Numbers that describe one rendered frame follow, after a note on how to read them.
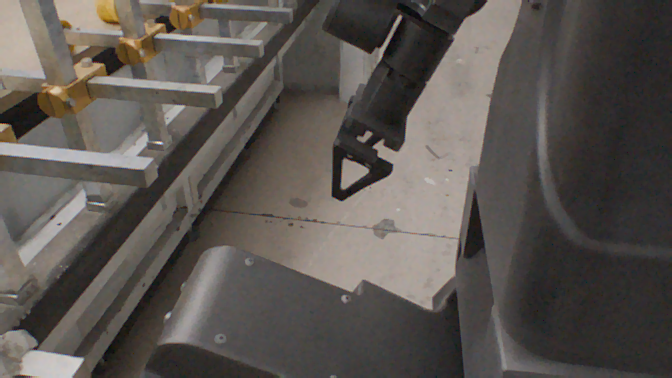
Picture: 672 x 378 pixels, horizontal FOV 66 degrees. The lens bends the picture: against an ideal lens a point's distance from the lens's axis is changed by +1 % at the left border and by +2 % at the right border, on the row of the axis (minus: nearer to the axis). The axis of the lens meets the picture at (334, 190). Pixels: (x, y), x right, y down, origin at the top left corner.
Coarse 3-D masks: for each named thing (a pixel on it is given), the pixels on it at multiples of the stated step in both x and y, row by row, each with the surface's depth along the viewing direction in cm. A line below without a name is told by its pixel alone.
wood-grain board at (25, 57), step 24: (0, 0) 158; (72, 0) 159; (168, 0) 159; (0, 24) 139; (24, 24) 139; (72, 24) 139; (96, 24) 139; (0, 48) 123; (24, 48) 123; (96, 48) 127; (0, 96) 101; (24, 96) 106
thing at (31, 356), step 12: (24, 360) 55; (36, 360) 55; (48, 360) 55; (60, 360) 55; (72, 360) 55; (84, 360) 55; (24, 372) 54; (36, 372) 54; (48, 372) 54; (60, 372) 54; (72, 372) 54; (84, 372) 56
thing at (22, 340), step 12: (0, 336) 56; (12, 336) 56; (24, 336) 56; (0, 348) 55; (12, 348) 56; (24, 348) 56; (0, 360) 53; (12, 360) 54; (0, 372) 53; (12, 372) 54
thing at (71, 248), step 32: (288, 32) 212; (256, 64) 176; (224, 96) 151; (192, 128) 133; (160, 160) 120; (128, 192) 109; (160, 192) 119; (96, 224) 100; (128, 224) 108; (64, 256) 92; (96, 256) 98; (32, 288) 85; (64, 288) 90; (0, 320) 80; (32, 320) 83
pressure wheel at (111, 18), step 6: (96, 0) 135; (102, 0) 134; (108, 0) 134; (96, 6) 135; (102, 6) 135; (108, 6) 134; (114, 6) 135; (96, 12) 136; (102, 12) 135; (108, 12) 135; (114, 12) 135; (102, 18) 137; (108, 18) 137; (114, 18) 136
